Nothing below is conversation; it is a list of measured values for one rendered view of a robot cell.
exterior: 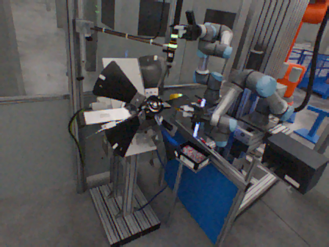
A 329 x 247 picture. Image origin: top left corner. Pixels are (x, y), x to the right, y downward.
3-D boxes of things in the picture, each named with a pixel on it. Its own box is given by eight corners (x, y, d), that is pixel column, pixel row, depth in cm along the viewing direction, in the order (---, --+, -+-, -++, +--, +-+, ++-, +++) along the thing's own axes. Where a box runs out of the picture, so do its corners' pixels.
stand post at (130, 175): (120, 218, 200) (127, 134, 156) (130, 215, 205) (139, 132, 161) (123, 223, 197) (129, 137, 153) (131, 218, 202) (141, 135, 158)
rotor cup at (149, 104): (132, 104, 139) (139, 98, 128) (150, 95, 147) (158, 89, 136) (142, 123, 141) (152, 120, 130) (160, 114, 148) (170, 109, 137)
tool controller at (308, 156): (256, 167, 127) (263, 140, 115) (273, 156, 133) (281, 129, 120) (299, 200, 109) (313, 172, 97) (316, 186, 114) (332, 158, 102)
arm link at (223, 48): (232, 40, 179) (228, 64, 142) (219, 38, 181) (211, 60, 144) (236, 26, 172) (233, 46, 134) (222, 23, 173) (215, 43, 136)
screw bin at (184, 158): (172, 154, 160) (173, 147, 157) (186, 147, 171) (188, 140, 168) (195, 171, 148) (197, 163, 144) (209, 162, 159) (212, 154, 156)
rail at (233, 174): (169, 123, 205) (170, 116, 201) (172, 123, 207) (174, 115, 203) (243, 192, 141) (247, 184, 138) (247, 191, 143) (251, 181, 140)
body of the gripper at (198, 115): (191, 112, 134) (211, 117, 131) (195, 105, 141) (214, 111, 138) (189, 122, 138) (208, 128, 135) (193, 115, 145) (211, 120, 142)
